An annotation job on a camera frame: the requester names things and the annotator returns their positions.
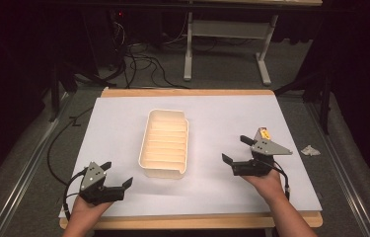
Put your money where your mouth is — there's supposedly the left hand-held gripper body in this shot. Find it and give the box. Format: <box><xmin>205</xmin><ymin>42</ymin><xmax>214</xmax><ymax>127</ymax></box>
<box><xmin>79</xmin><ymin>161</ymin><xmax>126</xmax><ymax>207</ymax></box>

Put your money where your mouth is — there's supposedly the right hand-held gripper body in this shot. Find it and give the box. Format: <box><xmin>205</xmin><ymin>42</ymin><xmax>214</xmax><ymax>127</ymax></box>
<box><xmin>231</xmin><ymin>127</ymin><xmax>294</xmax><ymax>178</ymax></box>

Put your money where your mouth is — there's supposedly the person's left hand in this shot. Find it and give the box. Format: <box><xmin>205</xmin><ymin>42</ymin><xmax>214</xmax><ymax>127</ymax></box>
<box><xmin>69</xmin><ymin>195</ymin><xmax>115</xmax><ymax>225</ymax></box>

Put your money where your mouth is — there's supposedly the person's right hand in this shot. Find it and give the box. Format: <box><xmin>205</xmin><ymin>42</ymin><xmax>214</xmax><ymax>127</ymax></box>
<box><xmin>241</xmin><ymin>169</ymin><xmax>287</xmax><ymax>202</ymax></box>

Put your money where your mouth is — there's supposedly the white paper sheet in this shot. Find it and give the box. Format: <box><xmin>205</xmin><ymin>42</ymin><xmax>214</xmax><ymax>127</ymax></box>
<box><xmin>58</xmin><ymin>95</ymin><xmax>324</xmax><ymax>219</ymax></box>

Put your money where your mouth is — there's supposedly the white ribbed plastic tray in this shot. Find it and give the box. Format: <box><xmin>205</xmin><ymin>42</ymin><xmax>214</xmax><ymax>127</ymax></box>
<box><xmin>138</xmin><ymin>109</ymin><xmax>190</xmax><ymax>181</ymax></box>

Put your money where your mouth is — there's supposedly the crumpled white paper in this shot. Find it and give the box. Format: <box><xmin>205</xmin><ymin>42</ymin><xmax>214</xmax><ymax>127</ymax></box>
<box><xmin>300</xmin><ymin>144</ymin><xmax>322</xmax><ymax>157</ymax></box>

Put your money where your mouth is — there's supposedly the wooden table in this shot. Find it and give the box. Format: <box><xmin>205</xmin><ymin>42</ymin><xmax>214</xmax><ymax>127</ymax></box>
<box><xmin>58</xmin><ymin>86</ymin><xmax>325</xmax><ymax>231</ymax></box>

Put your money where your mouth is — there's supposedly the black tripod stand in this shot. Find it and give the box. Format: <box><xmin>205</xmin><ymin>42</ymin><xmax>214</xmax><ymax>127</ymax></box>
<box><xmin>273</xmin><ymin>70</ymin><xmax>334</xmax><ymax>136</ymax></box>
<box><xmin>47</xmin><ymin>60</ymin><xmax>117</xmax><ymax>123</ymax></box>

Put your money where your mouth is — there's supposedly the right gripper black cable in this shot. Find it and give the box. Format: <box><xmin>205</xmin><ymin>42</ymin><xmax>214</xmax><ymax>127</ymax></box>
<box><xmin>261</xmin><ymin>159</ymin><xmax>291</xmax><ymax>201</ymax></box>

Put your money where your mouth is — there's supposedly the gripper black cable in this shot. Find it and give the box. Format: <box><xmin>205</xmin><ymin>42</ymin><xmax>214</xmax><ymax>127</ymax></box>
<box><xmin>261</xmin><ymin>159</ymin><xmax>291</xmax><ymax>201</ymax></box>
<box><xmin>62</xmin><ymin>168</ymin><xmax>89</xmax><ymax>221</ymax></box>

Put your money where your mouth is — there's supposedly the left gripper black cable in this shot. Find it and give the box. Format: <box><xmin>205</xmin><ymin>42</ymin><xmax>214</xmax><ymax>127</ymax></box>
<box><xmin>62</xmin><ymin>168</ymin><xmax>89</xmax><ymax>221</ymax></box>

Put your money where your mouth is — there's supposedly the long black floor cable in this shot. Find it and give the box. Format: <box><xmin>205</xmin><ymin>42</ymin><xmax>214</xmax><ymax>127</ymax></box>
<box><xmin>46</xmin><ymin>108</ymin><xmax>94</xmax><ymax>188</ymax></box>

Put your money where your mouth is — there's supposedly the metal floor rail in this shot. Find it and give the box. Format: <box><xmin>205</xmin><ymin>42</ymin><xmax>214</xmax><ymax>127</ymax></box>
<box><xmin>305</xmin><ymin>101</ymin><xmax>370</xmax><ymax>237</ymax></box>
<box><xmin>0</xmin><ymin>91</ymin><xmax>72</xmax><ymax>237</ymax></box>

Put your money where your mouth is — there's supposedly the bundle of black floor cables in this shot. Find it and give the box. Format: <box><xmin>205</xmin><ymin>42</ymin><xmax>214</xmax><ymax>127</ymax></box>
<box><xmin>107</xmin><ymin>18</ymin><xmax>190</xmax><ymax>90</ymax></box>

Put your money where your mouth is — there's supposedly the white metal desk frame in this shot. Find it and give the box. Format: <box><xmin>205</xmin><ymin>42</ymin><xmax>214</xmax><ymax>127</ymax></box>
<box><xmin>183</xmin><ymin>11</ymin><xmax>279</xmax><ymax>87</ymax></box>

